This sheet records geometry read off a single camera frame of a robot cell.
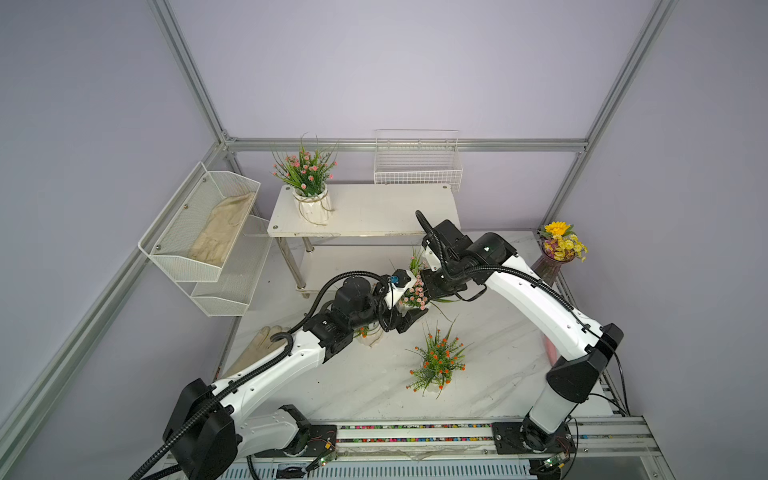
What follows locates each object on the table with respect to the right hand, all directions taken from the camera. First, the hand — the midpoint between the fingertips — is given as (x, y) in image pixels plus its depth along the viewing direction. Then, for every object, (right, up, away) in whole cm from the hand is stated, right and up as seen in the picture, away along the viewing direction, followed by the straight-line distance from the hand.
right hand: (429, 295), depth 74 cm
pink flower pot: (-4, +1, -11) cm, 11 cm away
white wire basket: (0, +45, +30) cm, 54 cm away
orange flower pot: (-16, -13, +12) cm, 24 cm away
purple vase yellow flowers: (+39, +13, +10) cm, 42 cm away
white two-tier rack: (-26, +16, 0) cm, 31 cm away
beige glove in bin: (-56, +15, +3) cm, 58 cm away
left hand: (-4, 0, 0) cm, 4 cm away
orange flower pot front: (+2, -16, -3) cm, 17 cm away
